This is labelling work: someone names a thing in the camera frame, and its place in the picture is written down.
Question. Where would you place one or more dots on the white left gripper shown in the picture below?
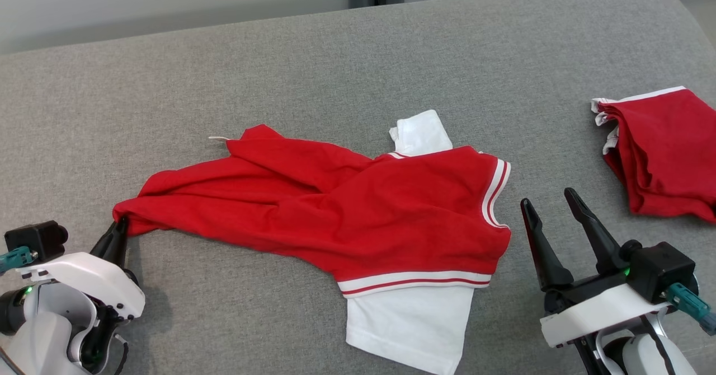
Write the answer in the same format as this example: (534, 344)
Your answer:
(89, 277)

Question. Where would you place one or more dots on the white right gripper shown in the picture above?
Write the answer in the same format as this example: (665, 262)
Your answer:
(598, 308)

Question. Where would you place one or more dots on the red shorts white trim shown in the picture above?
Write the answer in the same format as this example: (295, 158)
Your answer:
(665, 151)

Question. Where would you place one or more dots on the red Bulls jersey white sleeves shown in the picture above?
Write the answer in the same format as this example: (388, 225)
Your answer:
(363, 212)

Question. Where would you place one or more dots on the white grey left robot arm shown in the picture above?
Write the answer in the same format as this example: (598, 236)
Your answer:
(39, 336)

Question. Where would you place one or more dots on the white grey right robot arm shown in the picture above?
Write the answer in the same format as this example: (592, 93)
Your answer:
(643, 358)

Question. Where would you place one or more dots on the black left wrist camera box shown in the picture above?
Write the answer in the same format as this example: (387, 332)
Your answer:
(36, 239)

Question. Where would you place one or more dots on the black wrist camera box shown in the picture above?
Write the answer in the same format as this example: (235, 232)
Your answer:
(660, 271)
(36, 239)

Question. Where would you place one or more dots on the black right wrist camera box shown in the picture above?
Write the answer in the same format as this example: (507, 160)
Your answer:
(660, 271)

